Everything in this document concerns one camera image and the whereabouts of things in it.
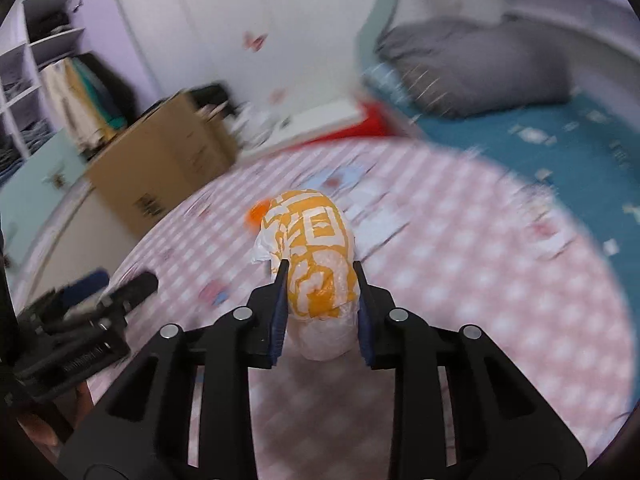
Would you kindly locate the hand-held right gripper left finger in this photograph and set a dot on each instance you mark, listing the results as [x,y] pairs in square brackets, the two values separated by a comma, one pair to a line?
[279,320]

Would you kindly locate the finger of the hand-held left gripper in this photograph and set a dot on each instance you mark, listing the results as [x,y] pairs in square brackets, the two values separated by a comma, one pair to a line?
[85,285]
[135,290]

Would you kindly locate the mustard hanging garment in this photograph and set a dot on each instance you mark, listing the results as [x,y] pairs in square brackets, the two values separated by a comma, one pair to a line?
[82,105]

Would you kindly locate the teal bunk bed frame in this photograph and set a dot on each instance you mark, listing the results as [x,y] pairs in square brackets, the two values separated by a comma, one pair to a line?
[385,10]

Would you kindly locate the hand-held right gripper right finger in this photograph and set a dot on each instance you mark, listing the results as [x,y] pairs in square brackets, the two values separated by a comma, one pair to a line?
[364,320]

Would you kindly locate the small orange ball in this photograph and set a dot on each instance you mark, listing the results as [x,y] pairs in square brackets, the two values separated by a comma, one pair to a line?
[256,214]

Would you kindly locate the grey duvet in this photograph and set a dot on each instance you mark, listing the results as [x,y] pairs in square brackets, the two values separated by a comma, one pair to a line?
[475,70]

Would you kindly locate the cream hanging jacket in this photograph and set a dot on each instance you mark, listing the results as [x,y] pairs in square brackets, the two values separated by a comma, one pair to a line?
[57,105]

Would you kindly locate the black folded clothes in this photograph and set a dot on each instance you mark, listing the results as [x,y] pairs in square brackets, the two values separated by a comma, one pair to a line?
[52,22]

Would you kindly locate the pine cone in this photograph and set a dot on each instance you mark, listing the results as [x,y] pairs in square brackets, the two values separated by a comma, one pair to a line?
[56,178]

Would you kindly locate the white wardrobe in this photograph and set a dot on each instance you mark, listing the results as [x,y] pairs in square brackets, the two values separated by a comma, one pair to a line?
[225,10]

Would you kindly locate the large cardboard box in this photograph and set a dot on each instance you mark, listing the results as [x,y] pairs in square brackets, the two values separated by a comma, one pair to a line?
[160,160]

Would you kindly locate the stepped white cubby shelf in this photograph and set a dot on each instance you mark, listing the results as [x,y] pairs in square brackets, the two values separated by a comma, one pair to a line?
[55,40]

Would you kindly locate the teal printed bedsheet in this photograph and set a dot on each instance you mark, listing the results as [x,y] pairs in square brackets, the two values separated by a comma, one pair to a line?
[550,150]

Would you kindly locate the black hanging coat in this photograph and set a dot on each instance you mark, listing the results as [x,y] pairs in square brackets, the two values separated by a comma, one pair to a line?
[117,80]

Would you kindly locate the green hanging garment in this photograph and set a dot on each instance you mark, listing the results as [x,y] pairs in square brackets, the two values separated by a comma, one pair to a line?
[105,105]

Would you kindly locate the low beige cabinet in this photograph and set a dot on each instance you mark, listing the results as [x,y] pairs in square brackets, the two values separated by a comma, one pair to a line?
[85,230]

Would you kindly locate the orange white plastic bag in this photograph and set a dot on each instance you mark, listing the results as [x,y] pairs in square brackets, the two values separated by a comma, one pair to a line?
[310,240]

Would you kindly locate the small teal drawer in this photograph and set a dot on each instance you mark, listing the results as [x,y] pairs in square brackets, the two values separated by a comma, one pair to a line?
[30,200]

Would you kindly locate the pale pink butterfly sticker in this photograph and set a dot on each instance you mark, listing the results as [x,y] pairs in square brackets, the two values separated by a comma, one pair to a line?
[276,95]

